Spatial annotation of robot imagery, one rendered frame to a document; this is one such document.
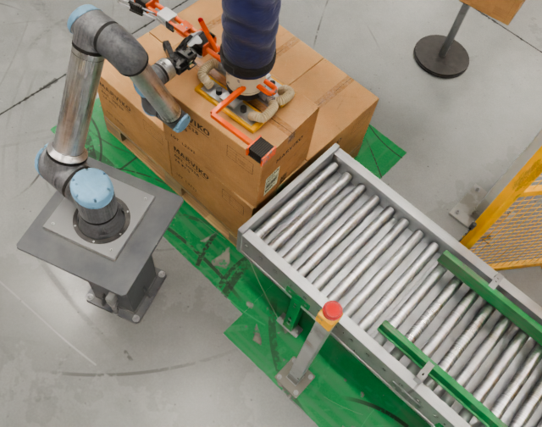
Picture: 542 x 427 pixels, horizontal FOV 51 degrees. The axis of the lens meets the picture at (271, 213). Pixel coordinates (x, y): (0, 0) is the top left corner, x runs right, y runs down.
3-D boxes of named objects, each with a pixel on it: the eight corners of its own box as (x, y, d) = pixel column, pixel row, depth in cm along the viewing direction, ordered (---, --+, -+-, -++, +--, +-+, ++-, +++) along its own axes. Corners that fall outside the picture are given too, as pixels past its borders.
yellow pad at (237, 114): (268, 120, 242) (268, 113, 237) (252, 134, 238) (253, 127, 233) (209, 78, 250) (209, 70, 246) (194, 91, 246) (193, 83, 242)
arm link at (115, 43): (141, 36, 175) (196, 119, 240) (113, 14, 178) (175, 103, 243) (117, 63, 174) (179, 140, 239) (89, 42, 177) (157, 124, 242)
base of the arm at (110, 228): (106, 247, 226) (102, 236, 218) (68, 224, 229) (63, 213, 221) (135, 213, 235) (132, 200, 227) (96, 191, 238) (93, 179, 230)
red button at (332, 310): (345, 313, 198) (347, 309, 195) (332, 327, 195) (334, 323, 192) (329, 299, 200) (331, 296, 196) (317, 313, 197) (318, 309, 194)
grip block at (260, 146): (275, 153, 221) (277, 146, 217) (261, 167, 218) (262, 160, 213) (259, 141, 223) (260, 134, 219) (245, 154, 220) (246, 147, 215)
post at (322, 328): (304, 376, 285) (344, 313, 198) (295, 386, 283) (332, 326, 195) (294, 367, 287) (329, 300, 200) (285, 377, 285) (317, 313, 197)
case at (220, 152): (306, 157, 284) (320, 106, 249) (256, 208, 267) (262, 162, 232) (218, 93, 298) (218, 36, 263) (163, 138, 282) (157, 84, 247)
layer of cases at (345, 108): (362, 141, 342) (379, 97, 307) (248, 245, 302) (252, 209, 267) (223, 33, 374) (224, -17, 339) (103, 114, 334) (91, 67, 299)
